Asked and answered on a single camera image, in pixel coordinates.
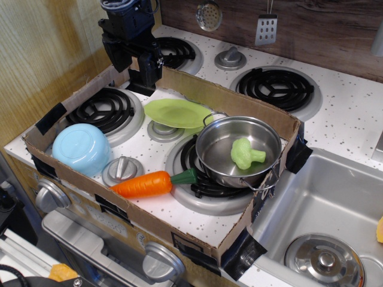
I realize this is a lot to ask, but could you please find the front right stove burner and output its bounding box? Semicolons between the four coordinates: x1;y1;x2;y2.
165;135;253;216

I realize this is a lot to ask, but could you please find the hanging metal spatula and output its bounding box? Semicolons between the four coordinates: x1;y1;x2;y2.
255;1;278;46

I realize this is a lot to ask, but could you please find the silver oven knob left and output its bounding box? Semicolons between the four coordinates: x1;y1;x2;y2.
35;178;71;213

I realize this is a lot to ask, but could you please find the silver oven knob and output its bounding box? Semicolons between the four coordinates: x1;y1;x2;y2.
142;242;186;283
35;178;71;213

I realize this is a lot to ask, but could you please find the silver stove knob back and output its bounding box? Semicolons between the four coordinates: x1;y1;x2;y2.
214;47;247;71

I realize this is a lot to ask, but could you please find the silver oven door handle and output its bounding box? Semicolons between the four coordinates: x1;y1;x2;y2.
42;211;153;286

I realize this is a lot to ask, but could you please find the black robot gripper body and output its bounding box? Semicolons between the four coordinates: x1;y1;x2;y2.
99;2;156;45

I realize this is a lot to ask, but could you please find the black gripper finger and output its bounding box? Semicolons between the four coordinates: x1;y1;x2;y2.
138;41;164;87
102;33;132;72

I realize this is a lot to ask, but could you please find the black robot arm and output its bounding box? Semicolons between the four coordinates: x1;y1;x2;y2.
98;1;163;87

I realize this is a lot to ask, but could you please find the stainless steel pan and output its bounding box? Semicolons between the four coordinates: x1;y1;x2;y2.
195;115;282;191

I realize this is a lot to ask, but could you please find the green toy broccoli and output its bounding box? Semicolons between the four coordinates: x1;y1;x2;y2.
230;138;266;170

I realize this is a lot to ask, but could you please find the orange object in sink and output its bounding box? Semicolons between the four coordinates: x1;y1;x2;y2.
376;217;383;243

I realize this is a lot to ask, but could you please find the light blue plastic bowl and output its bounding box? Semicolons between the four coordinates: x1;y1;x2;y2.
52;123;111;176

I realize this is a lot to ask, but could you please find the back left stove burner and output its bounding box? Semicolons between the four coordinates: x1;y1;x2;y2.
156;37;203;75

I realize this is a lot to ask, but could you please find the hanging metal strainer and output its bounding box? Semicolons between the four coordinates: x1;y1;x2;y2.
196;1;223;32

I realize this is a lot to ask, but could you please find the silver stove knob front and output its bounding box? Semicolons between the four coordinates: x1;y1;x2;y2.
102;156;144;187

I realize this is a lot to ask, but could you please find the silver stove knob middle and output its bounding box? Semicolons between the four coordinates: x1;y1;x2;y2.
147;121;185;143

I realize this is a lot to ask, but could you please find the orange toy carrot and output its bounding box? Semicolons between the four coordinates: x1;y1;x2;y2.
110;169;197;199

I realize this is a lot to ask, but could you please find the silver toy sink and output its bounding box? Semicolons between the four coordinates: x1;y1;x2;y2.
247;149;382;286

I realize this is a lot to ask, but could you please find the stainless steel pot lid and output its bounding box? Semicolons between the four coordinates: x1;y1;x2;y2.
284;233;366;286

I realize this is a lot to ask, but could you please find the cardboard fence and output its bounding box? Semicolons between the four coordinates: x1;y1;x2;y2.
22;58;314;282

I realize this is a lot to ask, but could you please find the black cable bottom left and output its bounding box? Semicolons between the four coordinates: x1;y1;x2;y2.
0;264;29;287

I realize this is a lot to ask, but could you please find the stove burner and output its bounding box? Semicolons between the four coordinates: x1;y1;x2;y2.
156;37;203;75
165;135;253;216
59;87;144;148
230;66;323;122

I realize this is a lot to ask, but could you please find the silver oven knob right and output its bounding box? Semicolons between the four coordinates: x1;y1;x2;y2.
142;242;186;283

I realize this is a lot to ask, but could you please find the back right stove burner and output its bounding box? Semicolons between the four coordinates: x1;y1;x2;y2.
230;66;323;122

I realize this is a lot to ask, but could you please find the green plastic plate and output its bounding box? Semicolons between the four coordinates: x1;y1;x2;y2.
144;99;212;129

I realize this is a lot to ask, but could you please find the front left stove burner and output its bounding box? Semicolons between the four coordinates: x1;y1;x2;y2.
59;87;144;148

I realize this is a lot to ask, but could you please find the silver stove knob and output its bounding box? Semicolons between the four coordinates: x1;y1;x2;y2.
102;156;144;187
147;121;185;143
214;47;247;71

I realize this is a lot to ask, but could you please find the orange object bottom left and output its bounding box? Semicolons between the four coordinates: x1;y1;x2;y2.
48;263;78;282

